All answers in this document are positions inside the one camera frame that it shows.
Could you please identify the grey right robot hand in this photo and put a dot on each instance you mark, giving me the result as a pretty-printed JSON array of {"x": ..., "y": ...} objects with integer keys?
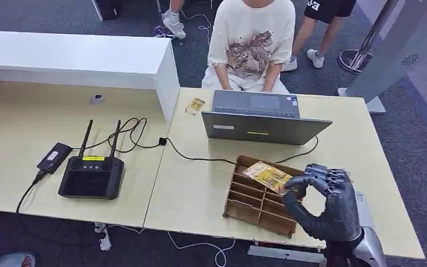
[{"x": 338, "y": 213}]

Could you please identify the yellow printed card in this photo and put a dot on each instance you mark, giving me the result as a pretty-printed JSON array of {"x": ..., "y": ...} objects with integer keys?
[
  {"x": 267, "y": 176},
  {"x": 195, "y": 106}
]

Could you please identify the pale flat box device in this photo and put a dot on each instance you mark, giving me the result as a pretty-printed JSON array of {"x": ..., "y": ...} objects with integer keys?
[{"x": 362, "y": 210}]

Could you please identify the white desk foot bar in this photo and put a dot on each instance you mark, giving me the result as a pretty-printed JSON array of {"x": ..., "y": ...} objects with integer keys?
[{"x": 287, "y": 255}]

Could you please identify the wooden card box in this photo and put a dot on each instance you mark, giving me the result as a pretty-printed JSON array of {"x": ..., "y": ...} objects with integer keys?
[{"x": 250, "y": 206}]

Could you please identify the grey laptop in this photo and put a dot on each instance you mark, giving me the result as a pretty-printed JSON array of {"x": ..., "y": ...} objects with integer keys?
[{"x": 265, "y": 129}]

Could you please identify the grey standing panel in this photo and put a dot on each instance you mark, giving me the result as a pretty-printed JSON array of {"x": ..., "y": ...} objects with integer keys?
[{"x": 405, "y": 40}]

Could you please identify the standing person in black shirt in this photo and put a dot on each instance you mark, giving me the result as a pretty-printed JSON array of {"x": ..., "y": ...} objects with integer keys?
[{"x": 320, "y": 22}]

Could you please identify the seated person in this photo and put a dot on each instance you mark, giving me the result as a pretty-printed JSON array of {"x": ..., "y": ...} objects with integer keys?
[{"x": 250, "y": 33}]

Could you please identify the white power strip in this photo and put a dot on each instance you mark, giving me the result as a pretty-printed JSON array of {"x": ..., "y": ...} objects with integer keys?
[{"x": 103, "y": 237}]

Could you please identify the black controller with two antennas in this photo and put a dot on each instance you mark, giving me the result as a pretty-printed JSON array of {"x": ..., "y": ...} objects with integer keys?
[{"x": 91, "y": 180}]

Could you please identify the standing person in white shoes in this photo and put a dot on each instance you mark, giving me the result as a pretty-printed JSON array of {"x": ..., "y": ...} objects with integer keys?
[{"x": 173, "y": 22}]

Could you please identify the chair base with pole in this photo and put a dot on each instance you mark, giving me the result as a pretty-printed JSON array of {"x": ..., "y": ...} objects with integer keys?
[{"x": 160, "y": 31}]

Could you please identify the small round grey cap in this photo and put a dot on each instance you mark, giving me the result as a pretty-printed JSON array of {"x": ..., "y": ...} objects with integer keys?
[{"x": 96, "y": 98}]

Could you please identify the black power adapter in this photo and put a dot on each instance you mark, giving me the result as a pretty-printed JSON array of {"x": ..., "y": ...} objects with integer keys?
[{"x": 54, "y": 157}]

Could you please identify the white counter shelf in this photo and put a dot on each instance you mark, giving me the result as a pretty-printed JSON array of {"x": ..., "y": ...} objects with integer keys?
[{"x": 70, "y": 55}]

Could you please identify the person's shoe with red mark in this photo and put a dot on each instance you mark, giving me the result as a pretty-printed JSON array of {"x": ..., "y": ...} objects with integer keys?
[{"x": 16, "y": 260}]

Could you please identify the metal post with round base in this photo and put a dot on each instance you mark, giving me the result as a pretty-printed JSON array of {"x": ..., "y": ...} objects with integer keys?
[{"x": 368, "y": 40}]

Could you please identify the dark cabinet with white frame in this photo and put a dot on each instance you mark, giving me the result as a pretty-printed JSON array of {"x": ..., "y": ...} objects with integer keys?
[{"x": 106, "y": 9}]

